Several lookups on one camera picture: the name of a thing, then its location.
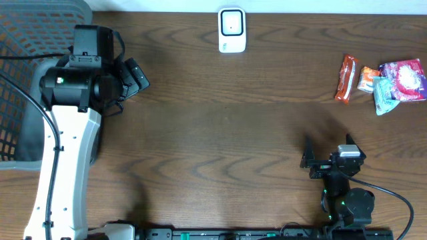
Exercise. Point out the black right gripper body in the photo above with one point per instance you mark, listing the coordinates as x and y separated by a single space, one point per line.
326 166

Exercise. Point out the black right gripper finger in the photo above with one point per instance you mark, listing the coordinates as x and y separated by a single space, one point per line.
349 140
308 156

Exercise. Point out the green snack packet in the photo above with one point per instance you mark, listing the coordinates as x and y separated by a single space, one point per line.
384 101

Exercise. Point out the red orange snack bag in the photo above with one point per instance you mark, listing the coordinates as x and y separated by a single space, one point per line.
346 78

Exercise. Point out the red purple tissue pack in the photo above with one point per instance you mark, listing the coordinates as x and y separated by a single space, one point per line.
407 78

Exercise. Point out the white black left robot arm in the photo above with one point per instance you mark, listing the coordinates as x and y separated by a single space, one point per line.
74 94

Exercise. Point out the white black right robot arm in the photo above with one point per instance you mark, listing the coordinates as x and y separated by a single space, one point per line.
348 208

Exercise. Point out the white barcode scanner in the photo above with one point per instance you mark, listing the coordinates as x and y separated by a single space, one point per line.
232 30

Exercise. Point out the grey plastic mesh basket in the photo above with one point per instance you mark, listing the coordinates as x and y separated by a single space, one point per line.
34 36

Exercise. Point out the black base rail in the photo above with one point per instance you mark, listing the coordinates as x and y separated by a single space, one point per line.
289 233

